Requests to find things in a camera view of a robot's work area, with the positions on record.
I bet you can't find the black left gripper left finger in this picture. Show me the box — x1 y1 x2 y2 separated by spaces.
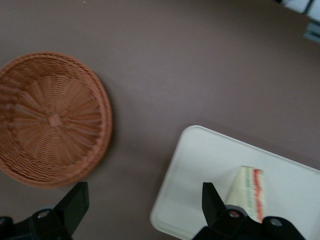
53 181 90 235

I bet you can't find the triangular sandwich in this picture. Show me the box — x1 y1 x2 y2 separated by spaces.
224 165 266 225

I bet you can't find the cream rectangular plastic tray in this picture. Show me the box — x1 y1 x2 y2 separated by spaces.
149 124 320 240

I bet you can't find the brown round wicker basket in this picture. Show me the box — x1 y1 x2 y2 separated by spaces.
0 51 113 189

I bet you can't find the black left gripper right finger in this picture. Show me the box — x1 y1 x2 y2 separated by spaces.
201 182 226 228

